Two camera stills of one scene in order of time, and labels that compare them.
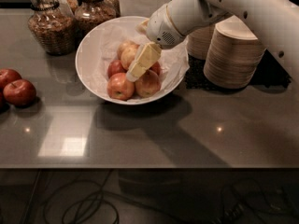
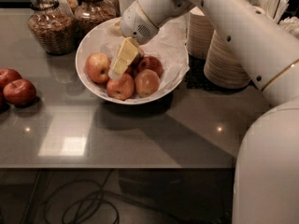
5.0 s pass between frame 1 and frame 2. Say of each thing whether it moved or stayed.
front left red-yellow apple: stayed
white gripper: moved
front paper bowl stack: stayed
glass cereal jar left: stayed
